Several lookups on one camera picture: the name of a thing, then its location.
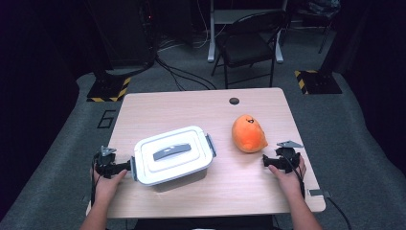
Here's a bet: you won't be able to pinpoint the left hand-held gripper cable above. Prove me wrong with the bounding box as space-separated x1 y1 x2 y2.
90 152 101 207

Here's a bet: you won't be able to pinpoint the black floor cables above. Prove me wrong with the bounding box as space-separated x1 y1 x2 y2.
154 37 218 92

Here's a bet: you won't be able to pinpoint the person's right hand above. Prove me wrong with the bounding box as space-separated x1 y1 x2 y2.
268 156 307 199

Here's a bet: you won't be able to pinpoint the clear storage box grey latches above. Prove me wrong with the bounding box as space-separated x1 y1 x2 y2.
129 133 218 193

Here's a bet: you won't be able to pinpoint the hand-held gripper cable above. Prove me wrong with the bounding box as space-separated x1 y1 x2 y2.
90 152 101 207
281 152 306 199

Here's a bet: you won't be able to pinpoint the right hand-held gripper cable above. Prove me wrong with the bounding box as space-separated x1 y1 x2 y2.
281 152 306 199

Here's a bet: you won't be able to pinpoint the person's left hand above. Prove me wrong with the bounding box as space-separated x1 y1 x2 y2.
90 169 128 205

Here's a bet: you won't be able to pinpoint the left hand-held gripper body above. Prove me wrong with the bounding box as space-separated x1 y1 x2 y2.
94 146 124 179

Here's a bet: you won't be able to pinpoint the black stand base striped tape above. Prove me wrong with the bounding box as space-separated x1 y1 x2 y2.
86 75 132 104
294 70 343 96

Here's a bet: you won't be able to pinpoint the white lid with grey handle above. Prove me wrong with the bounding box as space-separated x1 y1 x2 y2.
133 125 214 187

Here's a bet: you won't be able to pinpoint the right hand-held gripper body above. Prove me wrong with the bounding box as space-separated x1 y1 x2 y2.
275 140 305 174

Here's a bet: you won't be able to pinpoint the dark cabinet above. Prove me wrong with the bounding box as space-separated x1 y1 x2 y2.
85 0 158 70

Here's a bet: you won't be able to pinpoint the black folding chair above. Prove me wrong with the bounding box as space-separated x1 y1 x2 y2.
210 9 289 90

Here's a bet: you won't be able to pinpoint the orange plush toy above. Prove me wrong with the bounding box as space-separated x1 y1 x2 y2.
231 114 269 154

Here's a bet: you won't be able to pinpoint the black cable at table edge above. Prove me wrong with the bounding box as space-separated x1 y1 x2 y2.
325 195 352 230

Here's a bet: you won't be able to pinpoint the dark furniture with clutter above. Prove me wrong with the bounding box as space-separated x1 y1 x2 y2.
293 0 342 55

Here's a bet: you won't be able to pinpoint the white desk frame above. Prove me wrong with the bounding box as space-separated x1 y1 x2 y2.
207 0 290 64

